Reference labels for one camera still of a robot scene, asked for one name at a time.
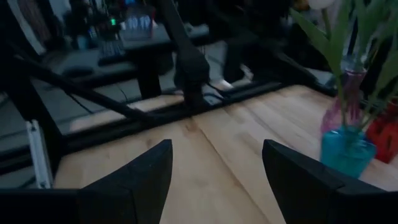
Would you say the black aluminium table frame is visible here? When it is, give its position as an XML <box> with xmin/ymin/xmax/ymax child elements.
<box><xmin>0</xmin><ymin>79</ymin><xmax>338</xmax><ymax>175</ymax></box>

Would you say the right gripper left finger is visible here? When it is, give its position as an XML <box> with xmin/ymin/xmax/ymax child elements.
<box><xmin>0</xmin><ymin>139</ymin><xmax>174</xmax><ymax>224</ymax></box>

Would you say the purple glass vase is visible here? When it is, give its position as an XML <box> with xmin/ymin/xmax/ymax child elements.
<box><xmin>320</xmin><ymin>68</ymin><xmax>368</xmax><ymax>135</ymax></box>

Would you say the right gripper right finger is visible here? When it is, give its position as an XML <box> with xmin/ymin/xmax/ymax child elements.
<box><xmin>262</xmin><ymin>139</ymin><xmax>398</xmax><ymax>224</ymax></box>

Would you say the black keyboard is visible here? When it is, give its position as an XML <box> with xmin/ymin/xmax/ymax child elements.
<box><xmin>98</xmin><ymin>39</ymin><xmax>127</xmax><ymax>65</ymax></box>

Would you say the white metal bracket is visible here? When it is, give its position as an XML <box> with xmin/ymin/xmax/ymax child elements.
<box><xmin>25</xmin><ymin>119</ymin><xmax>54</xmax><ymax>190</ymax></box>

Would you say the person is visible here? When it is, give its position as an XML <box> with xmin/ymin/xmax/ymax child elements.
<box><xmin>216</xmin><ymin>30</ymin><xmax>280</xmax><ymax>91</ymax></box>

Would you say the red glass vase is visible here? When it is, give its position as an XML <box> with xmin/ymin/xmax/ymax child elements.
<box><xmin>365</xmin><ymin>101</ymin><xmax>398</xmax><ymax>165</ymax></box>

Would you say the blue glass vase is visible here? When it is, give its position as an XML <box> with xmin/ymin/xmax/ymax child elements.
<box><xmin>319</xmin><ymin>125</ymin><xmax>377</xmax><ymax>179</ymax></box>

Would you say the black desk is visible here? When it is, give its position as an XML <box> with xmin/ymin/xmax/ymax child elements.
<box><xmin>46</xmin><ymin>24</ymin><xmax>212</xmax><ymax>100</ymax></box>

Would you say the black diagonal frame strut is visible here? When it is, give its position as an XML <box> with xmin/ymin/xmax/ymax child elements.
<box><xmin>0</xmin><ymin>46</ymin><xmax>156</xmax><ymax>124</ymax></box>

